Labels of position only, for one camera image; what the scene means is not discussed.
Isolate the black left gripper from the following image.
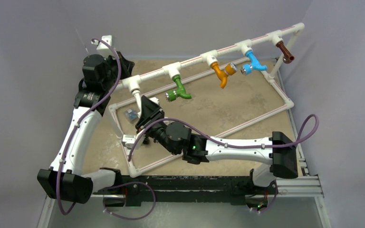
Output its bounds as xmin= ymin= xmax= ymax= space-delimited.
xmin=102 ymin=52 xmax=134 ymax=90

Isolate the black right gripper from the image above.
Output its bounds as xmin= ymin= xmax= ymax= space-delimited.
xmin=135 ymin=97 xmax=179 ymax=155

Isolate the white faucet chrome knob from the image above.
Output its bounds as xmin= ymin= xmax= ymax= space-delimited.
xmin=132 ymin=89 xmax=160 ymax=117

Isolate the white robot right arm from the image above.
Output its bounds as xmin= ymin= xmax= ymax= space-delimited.
xmin=130 ymin=95 xmax=298 ymax=193

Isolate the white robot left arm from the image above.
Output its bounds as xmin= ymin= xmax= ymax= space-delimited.
xmin=37 ymin=51 xmax=134 ymax=204

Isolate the small clear blue box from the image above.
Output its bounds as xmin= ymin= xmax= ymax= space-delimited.
xmin=125 ymin=108 xmax=139 ymax=123

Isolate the green faucet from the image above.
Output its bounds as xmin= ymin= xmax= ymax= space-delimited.
xmin=165 ymin=75 xmax=192 ymax=102

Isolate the orange faucet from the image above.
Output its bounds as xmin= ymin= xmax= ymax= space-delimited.
xmin=210 ymin=62 xmax=237 ymax=89

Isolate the blue faucet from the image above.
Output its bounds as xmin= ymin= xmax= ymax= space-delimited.
xmin=240 ymin=50 xmax=268 ymax=75

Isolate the brown faucet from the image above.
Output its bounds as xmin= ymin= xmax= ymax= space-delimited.
xmin=276 ymin=40 xmax=295 ymax=64

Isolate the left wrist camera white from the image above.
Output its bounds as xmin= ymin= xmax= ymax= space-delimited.
xmin=91 ymin=35 xmax=115 ymax=58

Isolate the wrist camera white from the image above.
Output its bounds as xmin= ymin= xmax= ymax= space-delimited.
xmin=91 ymin=35 xmax=115 ymax=58
xmin=122 ymin=134 xmax=144 ymax=149

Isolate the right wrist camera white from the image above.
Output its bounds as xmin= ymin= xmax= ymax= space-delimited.
xmin=122 ymin=134 xmax=144 ymax=149

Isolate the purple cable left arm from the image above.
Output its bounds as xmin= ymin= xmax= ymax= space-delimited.
xmin=56 ymin=38 xmax=123 ymax=216

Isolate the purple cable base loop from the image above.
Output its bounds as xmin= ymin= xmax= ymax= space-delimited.
xmin=103 ymin=181 xmax=156 ymax=220

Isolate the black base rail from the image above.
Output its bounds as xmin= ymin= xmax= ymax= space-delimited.
xmin=93 ymin=175 xmax=278 ymax=208

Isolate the white PVC pipe frame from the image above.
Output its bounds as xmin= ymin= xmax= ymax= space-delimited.
xmin=108 ymin=22 xmax=306 ymax=179

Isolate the aluminium table frame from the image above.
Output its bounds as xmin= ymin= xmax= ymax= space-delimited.
xmin=38 ymin=174 xmax=331 ymax=228

